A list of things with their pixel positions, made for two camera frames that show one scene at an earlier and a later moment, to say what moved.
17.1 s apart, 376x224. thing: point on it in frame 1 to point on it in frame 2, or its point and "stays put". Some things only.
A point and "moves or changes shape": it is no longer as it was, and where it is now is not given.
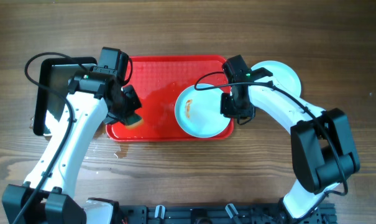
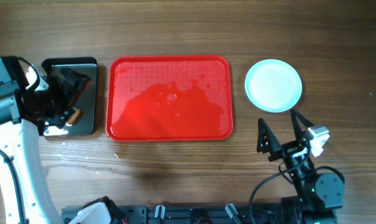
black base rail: [217, 214] stays put
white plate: [198, 112] to [273, 86]
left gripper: [125, 109] to [64, 92]
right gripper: [227, 112] to [273, 143]
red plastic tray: [160, 81] stays put
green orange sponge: [135, 125] moves or changes shape
